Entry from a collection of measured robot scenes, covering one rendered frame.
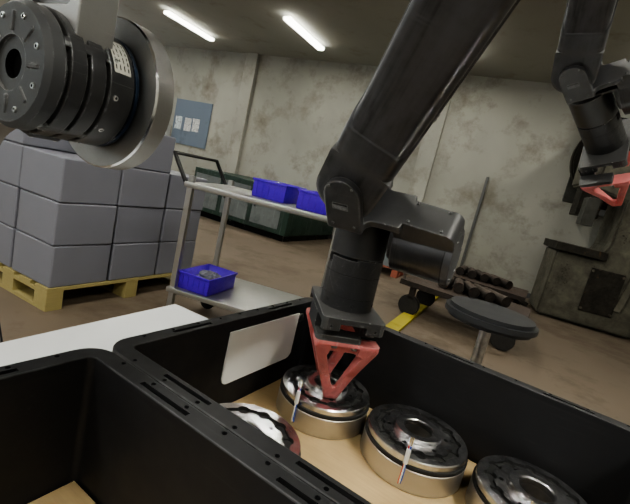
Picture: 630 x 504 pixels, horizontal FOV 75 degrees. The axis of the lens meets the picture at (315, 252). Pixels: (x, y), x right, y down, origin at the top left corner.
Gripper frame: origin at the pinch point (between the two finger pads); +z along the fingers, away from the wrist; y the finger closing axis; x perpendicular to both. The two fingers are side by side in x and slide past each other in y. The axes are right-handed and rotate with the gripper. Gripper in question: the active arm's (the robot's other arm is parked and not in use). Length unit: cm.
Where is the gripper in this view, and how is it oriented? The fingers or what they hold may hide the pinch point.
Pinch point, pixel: (327, 378)
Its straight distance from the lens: 48.9
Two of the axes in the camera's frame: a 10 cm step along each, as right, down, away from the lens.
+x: -9.7, -1.8, -1.6
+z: -2.1, 9.6, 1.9
